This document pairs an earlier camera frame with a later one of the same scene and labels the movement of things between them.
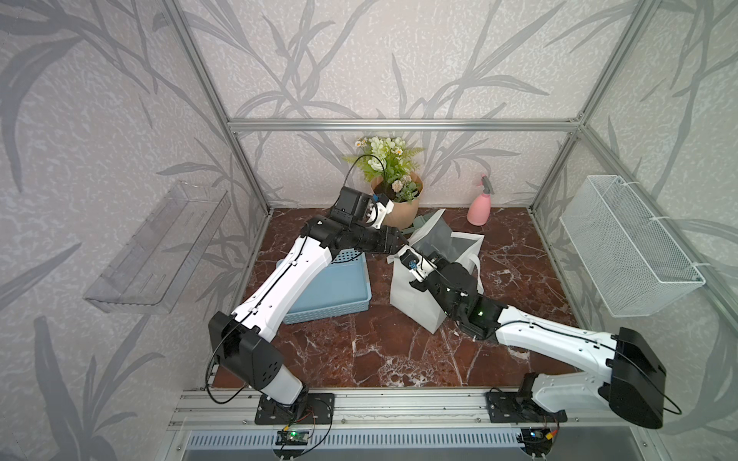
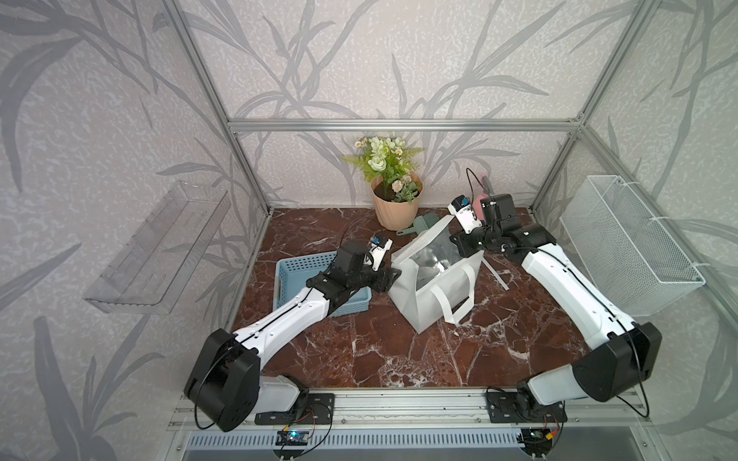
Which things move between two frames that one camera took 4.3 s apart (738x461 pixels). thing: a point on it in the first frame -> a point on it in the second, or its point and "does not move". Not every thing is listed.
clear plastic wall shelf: x=152 y=267 does not move
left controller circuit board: x=292 y=437 does not move
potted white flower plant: x=389 y=163 does not move
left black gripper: x=386 y=242 -> x=383 y=281
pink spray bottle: x=479 y=208 does not move
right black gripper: x=418 y=285 -> x=459 y=239
